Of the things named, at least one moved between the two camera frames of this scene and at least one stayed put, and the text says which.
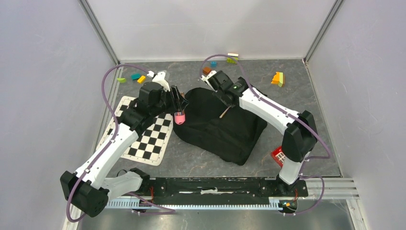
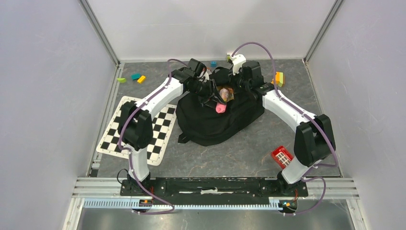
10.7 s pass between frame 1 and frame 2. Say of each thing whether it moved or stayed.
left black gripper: moved
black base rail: stayed
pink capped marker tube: moved
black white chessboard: stayed
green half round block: stayed
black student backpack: moved
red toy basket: stayed
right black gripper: moved
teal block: stayed
